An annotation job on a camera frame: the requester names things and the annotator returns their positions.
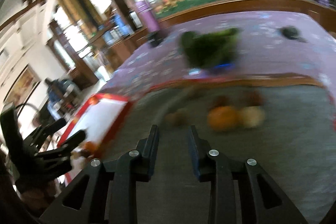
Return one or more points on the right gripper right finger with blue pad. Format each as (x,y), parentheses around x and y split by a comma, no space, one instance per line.
(204,166)

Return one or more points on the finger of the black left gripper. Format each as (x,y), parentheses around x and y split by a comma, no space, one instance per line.
(41,133)

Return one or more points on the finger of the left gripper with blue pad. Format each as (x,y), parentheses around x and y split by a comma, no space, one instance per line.
(65,149)

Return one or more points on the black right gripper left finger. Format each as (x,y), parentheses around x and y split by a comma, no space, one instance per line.
(139,163)

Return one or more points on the tan round fruit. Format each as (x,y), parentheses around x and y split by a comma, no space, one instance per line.
(178,118)

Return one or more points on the orange fruit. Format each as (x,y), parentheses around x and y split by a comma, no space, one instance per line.
(223,118)

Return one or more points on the white foam-wrapped fruit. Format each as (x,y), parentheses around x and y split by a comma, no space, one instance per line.
(252,116)

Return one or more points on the white tray red rim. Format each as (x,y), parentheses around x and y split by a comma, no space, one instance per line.
(100,117)

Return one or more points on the seated person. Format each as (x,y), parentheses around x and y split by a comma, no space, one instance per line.
(64,97)

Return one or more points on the grey felt mat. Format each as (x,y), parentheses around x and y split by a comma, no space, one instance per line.
(295,145)

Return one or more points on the green leafy vegetable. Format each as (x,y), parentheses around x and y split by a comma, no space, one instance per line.
(206,51)

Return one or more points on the small black box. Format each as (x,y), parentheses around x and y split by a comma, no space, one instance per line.
(154,39)

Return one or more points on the blue water jug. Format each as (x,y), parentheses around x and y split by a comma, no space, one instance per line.
(124,29)

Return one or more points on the purple floral tablecloth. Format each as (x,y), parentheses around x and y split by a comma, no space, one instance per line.
(262,50)

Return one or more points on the purple thermos bottle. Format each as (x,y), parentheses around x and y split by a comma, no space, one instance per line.
(147,15)

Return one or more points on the small black device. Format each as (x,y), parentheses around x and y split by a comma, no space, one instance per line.
(292,33)

